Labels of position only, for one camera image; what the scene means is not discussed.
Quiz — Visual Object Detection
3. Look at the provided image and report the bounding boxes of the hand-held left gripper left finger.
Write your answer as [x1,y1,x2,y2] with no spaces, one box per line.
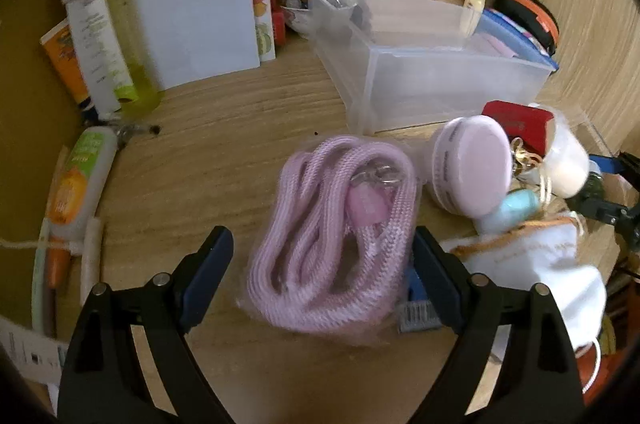
[57,225,236,424]

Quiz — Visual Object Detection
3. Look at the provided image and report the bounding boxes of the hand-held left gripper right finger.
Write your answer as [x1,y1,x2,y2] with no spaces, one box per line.
[412,225,586,424]

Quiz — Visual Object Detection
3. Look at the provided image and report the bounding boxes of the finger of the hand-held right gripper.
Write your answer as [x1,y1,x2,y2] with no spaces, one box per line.
[567,197,640,230]
[587,148,640,192]

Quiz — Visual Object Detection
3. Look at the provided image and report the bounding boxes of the white bag with orange cord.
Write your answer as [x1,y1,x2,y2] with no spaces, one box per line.
[440,211,588,277]

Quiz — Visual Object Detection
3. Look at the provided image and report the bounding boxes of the white drawstring bag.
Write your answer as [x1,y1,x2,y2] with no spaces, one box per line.
[470,261,608,397]

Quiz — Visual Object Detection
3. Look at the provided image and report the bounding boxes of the red velvet box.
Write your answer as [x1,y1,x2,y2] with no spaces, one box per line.
[481,100,553,157]

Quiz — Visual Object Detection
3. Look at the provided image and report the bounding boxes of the pink rope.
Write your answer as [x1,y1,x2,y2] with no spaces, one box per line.
[235,134,423,347]

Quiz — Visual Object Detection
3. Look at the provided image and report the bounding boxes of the lavender round case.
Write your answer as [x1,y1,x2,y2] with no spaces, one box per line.
[425,114,513,217]

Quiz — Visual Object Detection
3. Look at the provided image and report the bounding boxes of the clear plastic storage box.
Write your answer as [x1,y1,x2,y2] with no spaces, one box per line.
[306,0,551,135]

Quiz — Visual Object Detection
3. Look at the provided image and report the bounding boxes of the wooden desktop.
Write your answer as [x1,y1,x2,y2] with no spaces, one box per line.
[0,0,621,424]

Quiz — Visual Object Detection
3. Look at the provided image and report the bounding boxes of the light blue tube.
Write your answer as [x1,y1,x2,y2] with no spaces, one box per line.
[480,189,541,235]

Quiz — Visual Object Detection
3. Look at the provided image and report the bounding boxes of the white stick pen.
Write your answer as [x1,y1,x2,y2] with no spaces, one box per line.
[80,219,103,305]

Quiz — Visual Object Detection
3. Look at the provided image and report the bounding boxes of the red bag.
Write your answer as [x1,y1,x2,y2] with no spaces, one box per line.
[582,349,631,405]

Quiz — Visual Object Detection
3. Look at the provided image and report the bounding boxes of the orange marker pen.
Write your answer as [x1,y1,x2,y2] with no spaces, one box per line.
[47,249,71,290]

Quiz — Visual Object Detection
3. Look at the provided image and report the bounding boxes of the blue zip pouch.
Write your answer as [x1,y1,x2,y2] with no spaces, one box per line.
[475,7,560,72]

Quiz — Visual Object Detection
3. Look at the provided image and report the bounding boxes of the white tube with orange label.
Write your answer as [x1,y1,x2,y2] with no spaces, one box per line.
[47,124,121,250]

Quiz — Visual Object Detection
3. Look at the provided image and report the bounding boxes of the black and orange round case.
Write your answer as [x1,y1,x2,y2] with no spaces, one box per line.
[492,0,560,55]

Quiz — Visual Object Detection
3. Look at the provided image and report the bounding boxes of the pale green pen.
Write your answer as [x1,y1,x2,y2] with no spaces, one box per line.
[31,219,56,335]

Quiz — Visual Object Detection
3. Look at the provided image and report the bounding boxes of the white printed card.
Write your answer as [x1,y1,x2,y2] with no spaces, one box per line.
[0,319,68,397]

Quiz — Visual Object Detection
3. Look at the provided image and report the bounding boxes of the cream small tube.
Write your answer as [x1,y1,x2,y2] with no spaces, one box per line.
[460,0,488,38]

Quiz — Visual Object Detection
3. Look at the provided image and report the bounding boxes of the green spray bottle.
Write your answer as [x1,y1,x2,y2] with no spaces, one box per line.
[77,0,166,117]

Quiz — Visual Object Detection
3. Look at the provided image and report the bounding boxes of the white folded paper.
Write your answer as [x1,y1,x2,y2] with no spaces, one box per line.
[52,0,263,115]

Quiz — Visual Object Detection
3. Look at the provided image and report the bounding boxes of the fruit-print carton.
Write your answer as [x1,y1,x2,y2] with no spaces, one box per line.
[250,0,278,62]

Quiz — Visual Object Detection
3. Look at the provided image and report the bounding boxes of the gold drawstring pouch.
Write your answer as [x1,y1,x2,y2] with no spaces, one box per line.
[509,137,553,205]

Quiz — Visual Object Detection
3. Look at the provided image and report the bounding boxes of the beige string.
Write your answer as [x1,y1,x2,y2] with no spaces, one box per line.
[0,237,53,251]

